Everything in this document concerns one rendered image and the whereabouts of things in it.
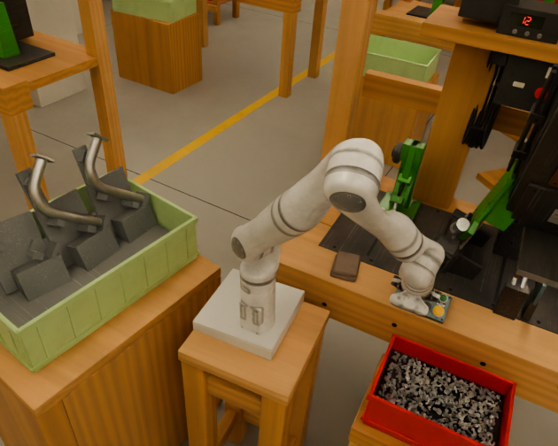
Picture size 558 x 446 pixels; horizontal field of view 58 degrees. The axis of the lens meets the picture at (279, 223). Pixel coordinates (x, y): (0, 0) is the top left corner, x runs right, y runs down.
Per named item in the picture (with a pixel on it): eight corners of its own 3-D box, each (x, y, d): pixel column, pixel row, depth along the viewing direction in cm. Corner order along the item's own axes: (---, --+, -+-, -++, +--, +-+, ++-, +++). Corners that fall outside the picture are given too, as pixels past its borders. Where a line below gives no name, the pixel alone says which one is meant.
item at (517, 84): (553, 118, 143) (575, 66, 133) (492, 103, 148) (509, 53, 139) (555, 103, 151) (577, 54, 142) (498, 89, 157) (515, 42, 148)
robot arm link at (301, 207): (352, 123, 80) (282, 181, 101) (341, 172, 76) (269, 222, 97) (398, 149, 83) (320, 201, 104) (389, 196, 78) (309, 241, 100)
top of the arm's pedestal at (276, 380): (287, 407, 125) (288, 398, 123) (177, 360, 134) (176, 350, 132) (329, 319, 149) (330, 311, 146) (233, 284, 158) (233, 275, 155)
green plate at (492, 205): (493, 245, 143) (540, 193, 129) (467, 230, 144) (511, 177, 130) (498, 224, 151) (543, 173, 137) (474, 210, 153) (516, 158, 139)
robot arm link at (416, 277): (422, 304, 112) (439, 271, 114) (426, 289, 98) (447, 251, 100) (393, 288, 114) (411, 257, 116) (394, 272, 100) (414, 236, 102)
